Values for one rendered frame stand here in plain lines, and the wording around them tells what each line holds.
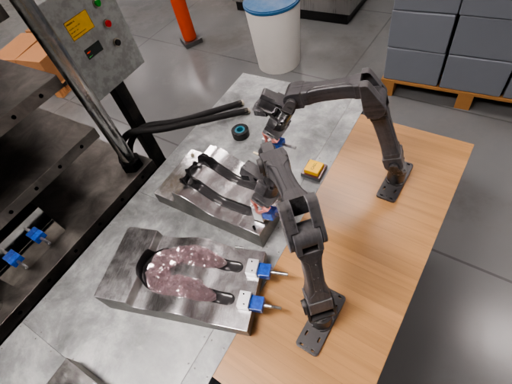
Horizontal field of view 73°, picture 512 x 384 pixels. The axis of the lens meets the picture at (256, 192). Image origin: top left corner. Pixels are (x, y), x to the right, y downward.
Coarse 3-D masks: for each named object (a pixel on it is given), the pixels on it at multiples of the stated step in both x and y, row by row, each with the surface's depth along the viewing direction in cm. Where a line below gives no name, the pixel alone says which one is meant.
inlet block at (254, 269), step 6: (252, 264) 110; (258, 264) 110; (264, 264) 110; (270, 264) 110; (246, 270) 109; (252, 270) 109; (258, 270) 110; (264, 270) 109; (270, 270) 110; (252, 276) 110; (258, 276) 109; (264, 276) 108
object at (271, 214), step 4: (252, 208) 115; (260, 208) 114; (272, 208) 115; (276, 208) 114; (252, 212) 116; (268, 212) 114; (272, 212) 113; (276, 212) 114; (256, 216) 117; (260, 216) 116; (264, 216) 115; (268, 216) 114; (272, 216) 113; (276, 216) 115; (260, 220) 117; (272, 220) 114
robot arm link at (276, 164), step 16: (272, 160) 91; (288, 160) 90; (272, 176) 89; (288, 176) 84; (288, 192) 79; (304, 192) 78; (288, 208) 76; (304, 208) 80; (320, 208) 76; (288, 224) 76; (320, 224) 77; (288, 240) 77
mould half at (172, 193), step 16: (192, 160) 146; (224, 160) 134; (176, 176) 142; (192, 176) 130; (208, 176) 130; (160, 192) 138; (176, 192) 127; (192, 192) 126; (224, 192) 129; (240, 192) 128; (176, 208) 138; (192, 208) 128; (208, 208) 125; (224, 208) 125; (224, 224) 124; (240, 224) 119; (256, 224) 118; (272, 224) 122; (256, 240) 120
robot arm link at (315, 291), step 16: (304, 224) 79; (304, 240) 77; (320, 240) 78; (304, 256) 80; (320, 256) 82; (304, 272) 86; (320, 272) 85; (304, 288) 94; (320, 288) 88; (320, 304) 92
